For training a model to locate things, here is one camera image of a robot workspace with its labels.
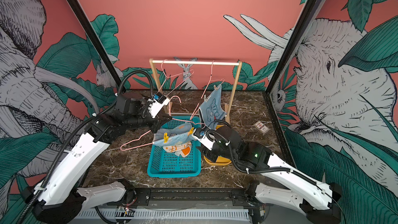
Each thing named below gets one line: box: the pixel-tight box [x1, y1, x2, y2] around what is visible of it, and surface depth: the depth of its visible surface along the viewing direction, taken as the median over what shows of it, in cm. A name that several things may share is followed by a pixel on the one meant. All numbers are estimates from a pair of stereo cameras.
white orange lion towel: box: [162, 141, 192, 158], surface depth 90 cm
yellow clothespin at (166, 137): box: [163, 132, 170, 144], surface depth 70 cm
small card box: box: [253, 120, 270, 136], surface depth 100 cm
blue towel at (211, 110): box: [199, 84, 227, 130], surface depth 94 cm
